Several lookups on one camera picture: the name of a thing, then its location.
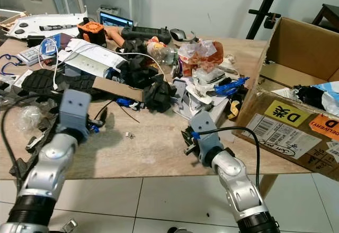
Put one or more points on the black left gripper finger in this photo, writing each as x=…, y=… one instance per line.
x=101, y=114

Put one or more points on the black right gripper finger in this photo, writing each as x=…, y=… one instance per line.
x=188, y=148
x=186, y=133

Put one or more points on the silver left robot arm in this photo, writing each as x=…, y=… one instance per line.
x=50, y=164

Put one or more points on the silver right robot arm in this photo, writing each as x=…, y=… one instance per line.
x=241, y=188

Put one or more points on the black crumpled trash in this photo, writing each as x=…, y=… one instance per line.
x=310, y=96

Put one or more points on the thin black zip tie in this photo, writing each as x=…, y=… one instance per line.
x=127, y=112

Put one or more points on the brown cardboard strip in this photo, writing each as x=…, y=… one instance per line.
x=119, y=89

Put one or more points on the small metal clip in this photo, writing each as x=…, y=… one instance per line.
x=128, y=134

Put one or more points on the grey and white packaging pile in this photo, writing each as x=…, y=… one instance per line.
x=198, y=100

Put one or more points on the black fabric bundle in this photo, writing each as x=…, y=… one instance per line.
x=159, y=95

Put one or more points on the crumpled black glove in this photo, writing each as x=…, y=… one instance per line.
x=137, y=73

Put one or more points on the white paper package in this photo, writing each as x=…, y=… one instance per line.
x=92, y=58

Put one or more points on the crumpled clear plastic bag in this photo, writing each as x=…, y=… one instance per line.
x=34, y=117

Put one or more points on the black shoe sole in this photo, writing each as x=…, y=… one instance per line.
x=47, y=82

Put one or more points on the blue plastic piece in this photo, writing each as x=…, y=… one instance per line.
x=233, y=86

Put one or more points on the black plastic tray scrap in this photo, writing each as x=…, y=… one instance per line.
x=26, y=159

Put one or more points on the clear and orange plastic wrapper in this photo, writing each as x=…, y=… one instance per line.
x=201, y=53

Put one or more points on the clear plastic bottle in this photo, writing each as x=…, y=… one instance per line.
x=161, y=54

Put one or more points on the orange and black device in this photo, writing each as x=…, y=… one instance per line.
x=91, y=30

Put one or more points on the blue and white card pack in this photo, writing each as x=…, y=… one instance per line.
x=53, y=45

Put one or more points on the black remote controller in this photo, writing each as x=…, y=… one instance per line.
x=145, y=32

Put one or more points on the brown cardboard box with labels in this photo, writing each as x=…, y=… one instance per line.
x=291, y=132

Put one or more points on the grey computer mouse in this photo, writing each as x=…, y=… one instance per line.
x=177, y=33

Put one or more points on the white foam aircraft body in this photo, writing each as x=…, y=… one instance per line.
x=47, y=24

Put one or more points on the blue and white plastic bag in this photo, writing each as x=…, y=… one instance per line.
x=329, y=98

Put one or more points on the black tripod stand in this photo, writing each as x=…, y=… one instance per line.
x=265, y=8

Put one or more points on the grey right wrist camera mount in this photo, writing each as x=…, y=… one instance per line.
x=204, y=135

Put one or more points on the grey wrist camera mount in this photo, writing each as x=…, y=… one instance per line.
x=74, y=110
x=204, y=135

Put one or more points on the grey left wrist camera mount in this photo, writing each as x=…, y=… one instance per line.
x=74, y=110

